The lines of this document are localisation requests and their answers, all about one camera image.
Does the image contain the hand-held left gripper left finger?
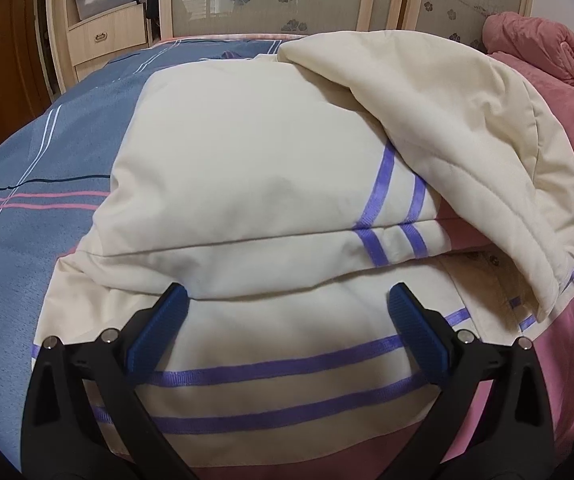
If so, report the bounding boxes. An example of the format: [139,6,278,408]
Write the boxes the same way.
[21,282,204,480]

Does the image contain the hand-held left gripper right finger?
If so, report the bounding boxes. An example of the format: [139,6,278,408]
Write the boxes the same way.
[388,282,554,480]

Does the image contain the white and pink hooded jacket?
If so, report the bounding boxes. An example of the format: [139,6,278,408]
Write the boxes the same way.
[31,30,574,480]

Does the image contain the bed with blue plaid sheet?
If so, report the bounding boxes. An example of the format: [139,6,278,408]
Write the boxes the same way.
[0,32,318,461]

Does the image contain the pink quilt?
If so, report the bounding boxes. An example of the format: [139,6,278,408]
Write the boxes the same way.
[482,10,574,162]

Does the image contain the wardrobe drawer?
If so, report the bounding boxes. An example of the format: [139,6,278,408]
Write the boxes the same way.
[67,7,149,54]

